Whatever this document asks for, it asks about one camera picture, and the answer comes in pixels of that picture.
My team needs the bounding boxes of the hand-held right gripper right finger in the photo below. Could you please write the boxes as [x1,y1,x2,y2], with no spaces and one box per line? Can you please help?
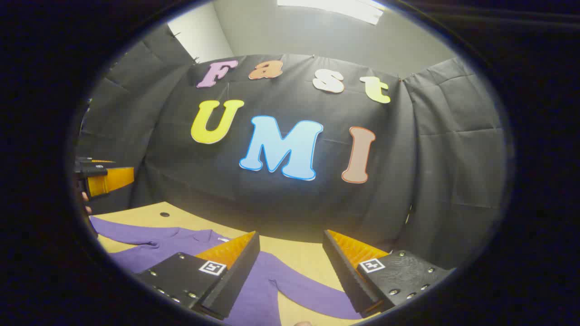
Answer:
[322,229,455,319]

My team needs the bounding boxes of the purple button shirt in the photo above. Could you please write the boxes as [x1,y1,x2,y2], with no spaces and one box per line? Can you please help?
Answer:
[89,216,363,326]

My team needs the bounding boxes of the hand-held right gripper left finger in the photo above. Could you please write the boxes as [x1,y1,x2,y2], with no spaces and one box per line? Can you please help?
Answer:
[135,231,261,321]

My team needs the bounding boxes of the black backdrop cloth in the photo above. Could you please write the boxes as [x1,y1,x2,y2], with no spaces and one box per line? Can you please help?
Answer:
[75,23,508,272]

